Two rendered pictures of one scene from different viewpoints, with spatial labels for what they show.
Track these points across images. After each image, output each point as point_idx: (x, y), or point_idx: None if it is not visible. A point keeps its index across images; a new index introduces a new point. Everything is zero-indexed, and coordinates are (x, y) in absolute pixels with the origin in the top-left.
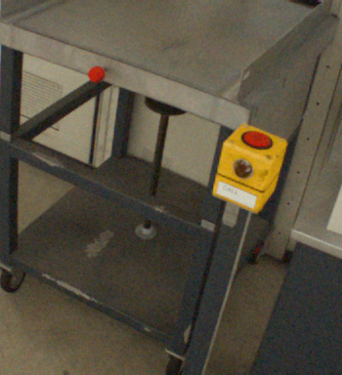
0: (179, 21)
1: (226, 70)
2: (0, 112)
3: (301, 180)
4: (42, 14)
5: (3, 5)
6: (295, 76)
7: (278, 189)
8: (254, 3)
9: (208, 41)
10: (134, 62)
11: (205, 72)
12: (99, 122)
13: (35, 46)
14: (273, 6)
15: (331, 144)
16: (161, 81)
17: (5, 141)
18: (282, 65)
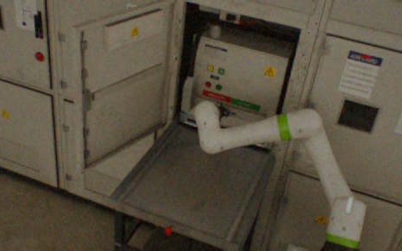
0: (199, 184)
1: (225, 220)
2: (115, 234)
3: (262, 229)
4: (133, 191)
5: (116, 193)
6: (256, 207)
7: (251, 236)
8: (233, 157)
9: (214, 198)
10: (184, 223)
11: (216, 223)
12: None
13: (134, 213)
14: (241, 157)
15: (276, 213)
16: (198, 233)
17: (118, 246)
18: (250, 208)
